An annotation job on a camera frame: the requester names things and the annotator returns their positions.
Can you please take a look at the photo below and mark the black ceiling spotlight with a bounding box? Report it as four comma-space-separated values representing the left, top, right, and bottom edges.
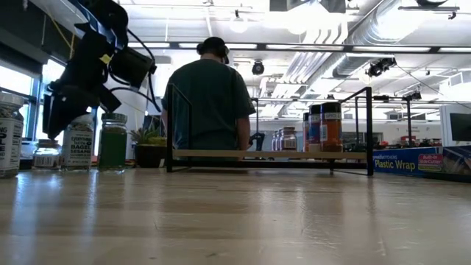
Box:
251, 60, 266, 77

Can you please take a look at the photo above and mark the black monitor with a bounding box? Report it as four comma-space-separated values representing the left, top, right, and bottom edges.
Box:
449, 112, 471, 143

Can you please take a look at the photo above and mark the black lid orange spice jar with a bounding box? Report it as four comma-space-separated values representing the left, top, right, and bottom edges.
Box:
319, 102, 344, 153

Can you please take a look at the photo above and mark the potted succulent plant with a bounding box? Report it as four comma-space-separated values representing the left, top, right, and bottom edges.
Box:
128, 127, 169, 169

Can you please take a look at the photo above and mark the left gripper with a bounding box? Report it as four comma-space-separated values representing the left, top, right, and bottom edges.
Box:
41, 23, 124, 141

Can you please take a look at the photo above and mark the black metal wood shelf rack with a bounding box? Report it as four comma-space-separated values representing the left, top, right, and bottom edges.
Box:
166, 83, 375, 177

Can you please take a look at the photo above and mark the black ceiling fixture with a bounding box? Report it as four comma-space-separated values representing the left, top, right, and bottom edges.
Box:
398, 0, 461, 12

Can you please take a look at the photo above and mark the black lid purple spice jar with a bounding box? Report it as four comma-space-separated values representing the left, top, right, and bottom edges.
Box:
308, 104, 322, 153

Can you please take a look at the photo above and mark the long ceiling light rail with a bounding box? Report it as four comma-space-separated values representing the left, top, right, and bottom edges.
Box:
127, 41, 471, 54

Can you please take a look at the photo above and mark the black ceiling camera rig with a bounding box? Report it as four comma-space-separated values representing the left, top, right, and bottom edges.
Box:
364, 57, 398, 79

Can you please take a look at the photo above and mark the white lid bagel seasoning jar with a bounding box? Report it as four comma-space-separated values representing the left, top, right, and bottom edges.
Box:
60, 113, 96, 172
0, 91, 25, 180

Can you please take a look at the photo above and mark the green lid spice jar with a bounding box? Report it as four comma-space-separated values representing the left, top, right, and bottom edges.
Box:
97, 112, 129, 172

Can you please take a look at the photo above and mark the white cable coil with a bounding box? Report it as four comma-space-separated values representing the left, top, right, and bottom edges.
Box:
228, 10, 250, 35

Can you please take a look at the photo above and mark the person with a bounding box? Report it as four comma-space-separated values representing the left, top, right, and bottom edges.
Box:
160, 36, 257, 152

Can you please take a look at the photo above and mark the black pole stand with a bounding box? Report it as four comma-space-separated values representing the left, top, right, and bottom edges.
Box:
401, 90, 423, 148

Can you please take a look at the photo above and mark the black table frame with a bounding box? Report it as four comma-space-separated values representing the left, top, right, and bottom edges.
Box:
18, 157, 372, 171

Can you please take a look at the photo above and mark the blue plastic wrap box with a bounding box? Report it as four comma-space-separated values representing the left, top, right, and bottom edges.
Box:
372, 145, 471, 184

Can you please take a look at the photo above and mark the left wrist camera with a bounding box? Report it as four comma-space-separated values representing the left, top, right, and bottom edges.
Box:
109, 46, 158, 91

